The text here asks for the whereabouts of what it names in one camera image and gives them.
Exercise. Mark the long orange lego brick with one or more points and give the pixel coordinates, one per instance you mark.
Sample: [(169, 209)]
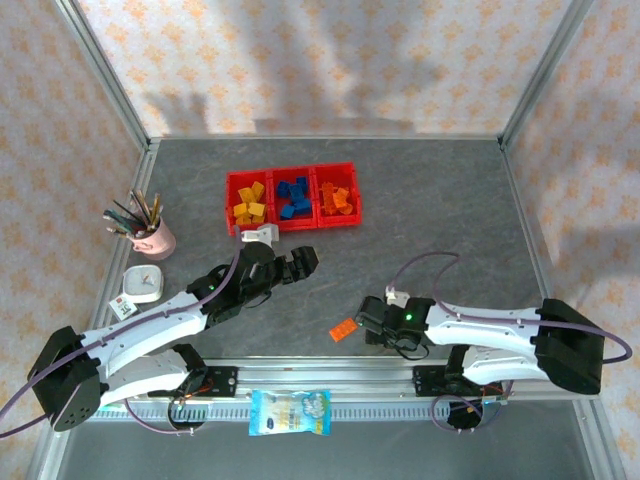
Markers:
[(327, 194)]

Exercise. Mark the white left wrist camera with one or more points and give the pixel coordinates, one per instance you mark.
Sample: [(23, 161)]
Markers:
[(260, 234)]

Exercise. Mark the white paper tag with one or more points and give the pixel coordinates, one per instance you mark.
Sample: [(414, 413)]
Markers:
[(123, 308)]

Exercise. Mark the yellow pencil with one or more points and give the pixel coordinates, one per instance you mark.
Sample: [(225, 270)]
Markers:
[(155, 207)]

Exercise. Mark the blue snack bag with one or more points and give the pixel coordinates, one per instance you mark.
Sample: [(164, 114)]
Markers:
[(290, 412)]

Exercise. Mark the grey pencil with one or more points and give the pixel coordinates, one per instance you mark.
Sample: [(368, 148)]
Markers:
[(120, 231)]

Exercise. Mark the white square container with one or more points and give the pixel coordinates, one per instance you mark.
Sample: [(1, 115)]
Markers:
[(142, 283)]

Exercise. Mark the pink cup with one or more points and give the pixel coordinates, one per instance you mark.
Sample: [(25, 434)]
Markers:
[(157, 242)]

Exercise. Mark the aluminium frame post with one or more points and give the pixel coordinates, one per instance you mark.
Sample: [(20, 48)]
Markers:
[(542, 75), (111, 80)]

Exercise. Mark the wooden pencil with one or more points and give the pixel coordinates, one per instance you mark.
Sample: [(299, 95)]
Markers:
[(140, 205)]

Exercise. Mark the flat orange lego plate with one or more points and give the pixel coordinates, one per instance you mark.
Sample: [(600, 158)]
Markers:
[(343, 330)]

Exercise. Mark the teal pencil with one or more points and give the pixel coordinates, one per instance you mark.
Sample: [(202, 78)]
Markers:
[(117, 217)]

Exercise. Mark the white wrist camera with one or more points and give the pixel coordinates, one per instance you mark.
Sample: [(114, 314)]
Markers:
[(396, 295), (260, 234)]

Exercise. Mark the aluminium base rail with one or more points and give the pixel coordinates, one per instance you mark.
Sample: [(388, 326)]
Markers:
[(325, 375)]

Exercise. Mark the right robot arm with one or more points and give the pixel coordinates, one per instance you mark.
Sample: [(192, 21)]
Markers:
[(480, 325)]

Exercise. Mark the dark pencil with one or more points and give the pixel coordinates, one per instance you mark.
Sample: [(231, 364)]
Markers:
[(127, 212)]

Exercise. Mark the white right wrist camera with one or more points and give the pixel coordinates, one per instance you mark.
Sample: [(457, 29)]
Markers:
[(396, 295)]

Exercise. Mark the aluminium frame rail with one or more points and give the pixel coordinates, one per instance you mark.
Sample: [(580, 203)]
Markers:
[(325, 137), (527, 220), (146, 170)]

